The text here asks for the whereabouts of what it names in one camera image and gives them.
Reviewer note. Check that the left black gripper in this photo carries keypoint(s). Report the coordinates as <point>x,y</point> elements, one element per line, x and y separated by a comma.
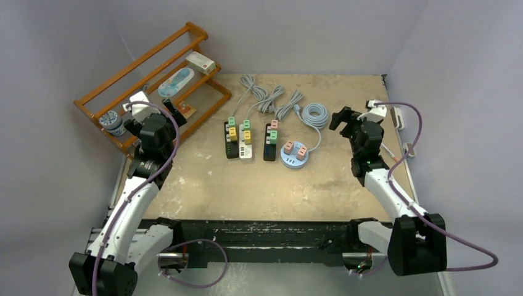
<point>133,127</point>

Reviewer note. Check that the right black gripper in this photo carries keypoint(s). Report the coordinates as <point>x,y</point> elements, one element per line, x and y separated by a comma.
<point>346,115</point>

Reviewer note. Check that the black power strip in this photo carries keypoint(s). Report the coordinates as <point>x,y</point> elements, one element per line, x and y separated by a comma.
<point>269,151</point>
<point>231,148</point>

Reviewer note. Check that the yellow plug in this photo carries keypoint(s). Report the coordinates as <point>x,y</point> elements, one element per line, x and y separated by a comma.
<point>247,137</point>
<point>232,134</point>

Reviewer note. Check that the white power strip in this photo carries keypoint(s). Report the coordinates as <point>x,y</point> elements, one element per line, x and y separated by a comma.
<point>245,151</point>

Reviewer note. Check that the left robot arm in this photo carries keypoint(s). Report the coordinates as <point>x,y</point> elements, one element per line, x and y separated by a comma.
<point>113,262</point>

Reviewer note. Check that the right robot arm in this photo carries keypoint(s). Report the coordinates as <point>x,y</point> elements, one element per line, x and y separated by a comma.
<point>412,246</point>

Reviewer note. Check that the pink plug on hub right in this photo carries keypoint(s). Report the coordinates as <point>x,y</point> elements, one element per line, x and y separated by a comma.
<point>302,153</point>

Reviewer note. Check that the pink plug on hub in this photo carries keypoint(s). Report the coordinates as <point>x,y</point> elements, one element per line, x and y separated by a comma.
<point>288,147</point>
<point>302,153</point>

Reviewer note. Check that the pink plug on hub left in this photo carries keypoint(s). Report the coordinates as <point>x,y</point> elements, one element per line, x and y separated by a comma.
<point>288,147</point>

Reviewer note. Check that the pink plug on right strip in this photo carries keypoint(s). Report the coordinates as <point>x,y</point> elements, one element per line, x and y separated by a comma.
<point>274,124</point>

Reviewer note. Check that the orange snack packet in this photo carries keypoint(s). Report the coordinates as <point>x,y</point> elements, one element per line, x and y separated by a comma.
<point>186,109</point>

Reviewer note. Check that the blue oval package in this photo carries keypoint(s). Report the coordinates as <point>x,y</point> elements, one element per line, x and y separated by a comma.
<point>176,82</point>

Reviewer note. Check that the orange wooden rack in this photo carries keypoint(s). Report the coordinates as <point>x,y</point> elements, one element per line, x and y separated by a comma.
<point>154,79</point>

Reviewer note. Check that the white red box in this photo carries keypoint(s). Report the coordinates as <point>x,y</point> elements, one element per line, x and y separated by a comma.
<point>201,62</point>

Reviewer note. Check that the round blue power hub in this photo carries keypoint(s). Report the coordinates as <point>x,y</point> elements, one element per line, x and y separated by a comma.
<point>290,161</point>

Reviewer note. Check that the orange white pen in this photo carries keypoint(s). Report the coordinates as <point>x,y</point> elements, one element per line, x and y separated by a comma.
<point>389,153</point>

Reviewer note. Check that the blue white ceramic jar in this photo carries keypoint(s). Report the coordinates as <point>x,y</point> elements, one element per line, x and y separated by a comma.
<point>112,122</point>

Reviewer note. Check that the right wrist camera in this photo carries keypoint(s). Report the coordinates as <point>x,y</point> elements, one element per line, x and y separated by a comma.
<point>376,112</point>

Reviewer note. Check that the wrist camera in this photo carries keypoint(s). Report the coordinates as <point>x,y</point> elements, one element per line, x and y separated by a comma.
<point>138,107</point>
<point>376,112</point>

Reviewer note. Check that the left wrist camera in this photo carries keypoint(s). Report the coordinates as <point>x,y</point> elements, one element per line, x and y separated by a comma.
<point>138,107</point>

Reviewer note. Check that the white wall clip upper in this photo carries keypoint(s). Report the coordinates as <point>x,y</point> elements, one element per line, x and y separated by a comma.
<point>397,118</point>

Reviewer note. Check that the white wall clip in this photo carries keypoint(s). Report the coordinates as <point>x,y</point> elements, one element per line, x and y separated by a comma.
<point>397,118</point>
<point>408,149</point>

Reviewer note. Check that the white wall clip lower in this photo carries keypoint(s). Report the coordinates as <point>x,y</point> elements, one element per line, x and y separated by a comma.
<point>408,149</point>

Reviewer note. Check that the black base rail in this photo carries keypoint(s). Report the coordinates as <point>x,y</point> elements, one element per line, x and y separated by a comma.
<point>330,243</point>

